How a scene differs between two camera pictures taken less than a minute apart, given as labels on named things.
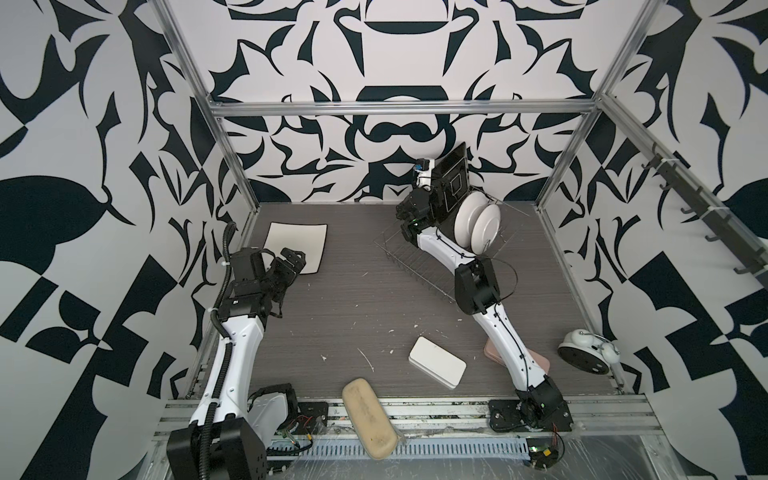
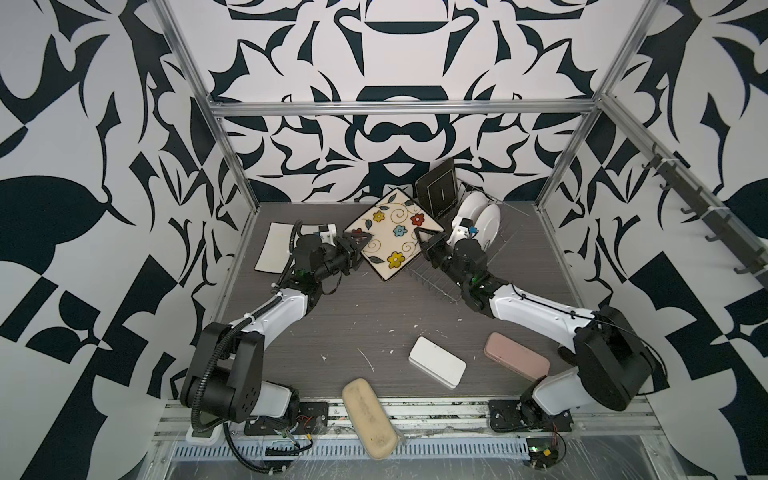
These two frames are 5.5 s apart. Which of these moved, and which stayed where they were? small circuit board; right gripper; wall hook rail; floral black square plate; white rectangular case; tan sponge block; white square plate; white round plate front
Moved: floral black square plate; right gripper
Stayed: white square plate; white rectangular case; tan sponge block; small circuit board; wall hook rail; white round plate front
